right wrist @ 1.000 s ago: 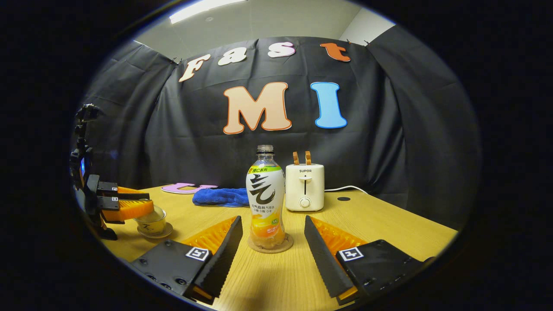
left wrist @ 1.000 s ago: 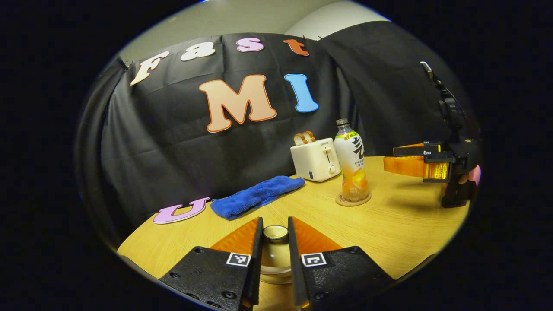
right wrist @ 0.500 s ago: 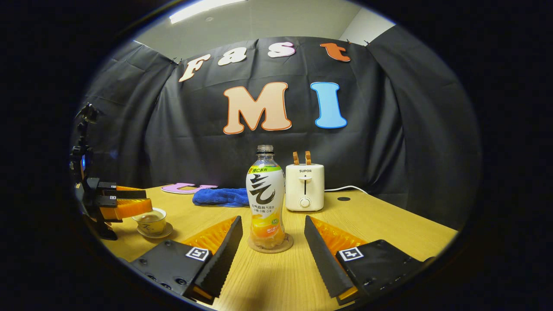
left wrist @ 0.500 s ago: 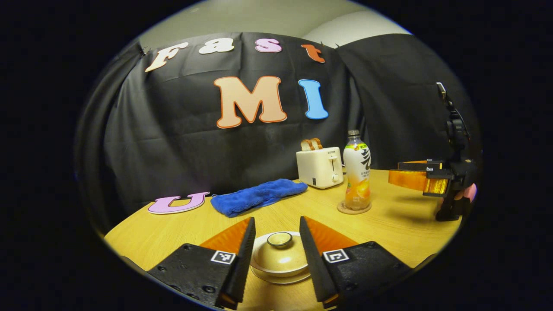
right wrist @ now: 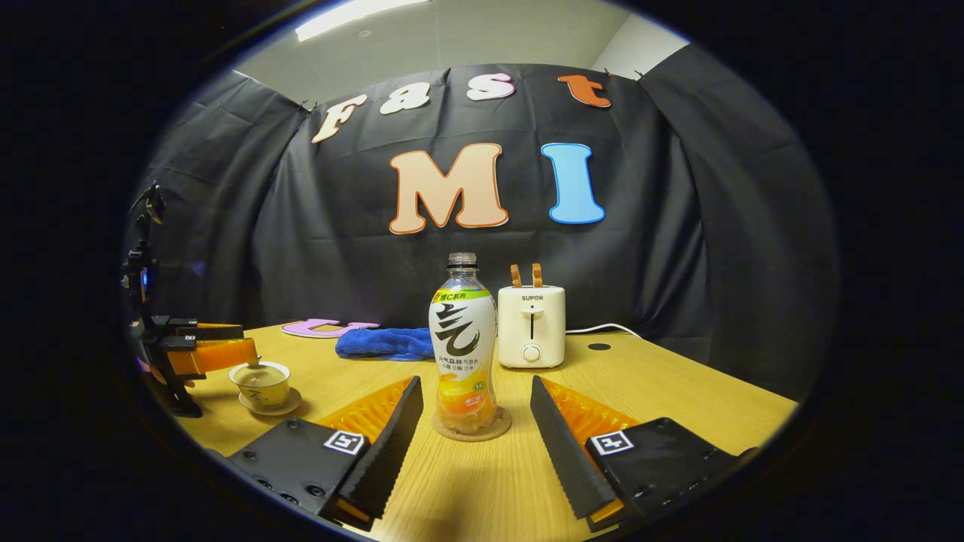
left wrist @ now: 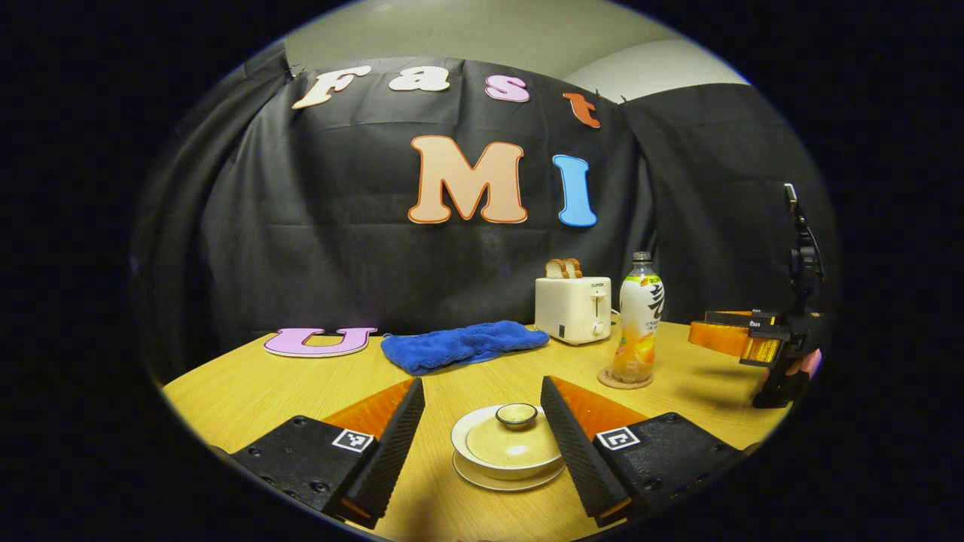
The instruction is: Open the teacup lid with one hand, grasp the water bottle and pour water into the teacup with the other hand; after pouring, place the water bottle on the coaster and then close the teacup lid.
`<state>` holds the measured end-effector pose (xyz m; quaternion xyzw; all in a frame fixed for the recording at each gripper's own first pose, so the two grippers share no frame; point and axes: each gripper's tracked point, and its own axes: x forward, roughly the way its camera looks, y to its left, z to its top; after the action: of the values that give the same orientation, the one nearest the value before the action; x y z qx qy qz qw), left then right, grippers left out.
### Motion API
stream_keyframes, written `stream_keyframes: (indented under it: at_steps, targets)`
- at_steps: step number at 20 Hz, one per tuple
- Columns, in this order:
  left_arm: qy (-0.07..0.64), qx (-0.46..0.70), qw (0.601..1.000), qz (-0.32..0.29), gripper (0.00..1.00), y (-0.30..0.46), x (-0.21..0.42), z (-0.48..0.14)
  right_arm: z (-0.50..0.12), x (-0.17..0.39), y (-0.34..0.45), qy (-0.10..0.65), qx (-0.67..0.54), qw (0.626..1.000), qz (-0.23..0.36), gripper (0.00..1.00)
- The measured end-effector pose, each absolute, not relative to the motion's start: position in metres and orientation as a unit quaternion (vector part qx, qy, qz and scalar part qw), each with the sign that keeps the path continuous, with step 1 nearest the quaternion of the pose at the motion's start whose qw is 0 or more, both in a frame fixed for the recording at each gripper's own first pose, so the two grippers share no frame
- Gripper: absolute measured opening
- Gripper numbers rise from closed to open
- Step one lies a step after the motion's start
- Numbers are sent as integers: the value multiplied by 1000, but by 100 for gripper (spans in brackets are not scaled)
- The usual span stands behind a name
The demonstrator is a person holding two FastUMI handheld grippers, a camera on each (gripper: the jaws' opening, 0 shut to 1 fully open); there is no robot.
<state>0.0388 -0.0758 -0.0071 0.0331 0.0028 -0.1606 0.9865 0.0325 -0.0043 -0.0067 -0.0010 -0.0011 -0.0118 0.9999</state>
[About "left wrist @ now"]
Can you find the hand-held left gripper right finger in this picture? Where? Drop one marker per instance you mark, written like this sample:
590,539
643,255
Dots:
572,459

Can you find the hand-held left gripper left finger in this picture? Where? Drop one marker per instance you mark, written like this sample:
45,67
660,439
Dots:
392,459

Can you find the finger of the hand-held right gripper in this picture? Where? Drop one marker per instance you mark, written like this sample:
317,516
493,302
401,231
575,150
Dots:
742,318
723,339

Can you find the cream ceramic teacup lid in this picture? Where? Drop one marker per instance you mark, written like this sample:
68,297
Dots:
512,448

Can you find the cream ceramic teacup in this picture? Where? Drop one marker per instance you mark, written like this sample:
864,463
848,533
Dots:
461,436

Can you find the clear water bottle white label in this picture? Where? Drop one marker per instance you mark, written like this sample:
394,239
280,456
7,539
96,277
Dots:
640,331

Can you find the round cork coaster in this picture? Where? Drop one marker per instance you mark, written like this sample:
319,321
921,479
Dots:
606,380

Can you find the cream ceramic saucer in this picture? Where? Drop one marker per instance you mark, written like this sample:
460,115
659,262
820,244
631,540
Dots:
482,480

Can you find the blue towel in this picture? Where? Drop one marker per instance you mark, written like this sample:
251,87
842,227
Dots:
463,346

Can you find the pink letter cutout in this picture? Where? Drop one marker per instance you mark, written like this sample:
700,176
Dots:
318,346

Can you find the white toaster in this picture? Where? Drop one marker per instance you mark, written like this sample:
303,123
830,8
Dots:
571,312

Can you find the bread slice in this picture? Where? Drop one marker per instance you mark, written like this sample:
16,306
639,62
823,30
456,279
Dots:
574,268
555,269

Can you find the black backdrop cloth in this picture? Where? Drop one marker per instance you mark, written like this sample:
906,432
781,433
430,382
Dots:
339,256

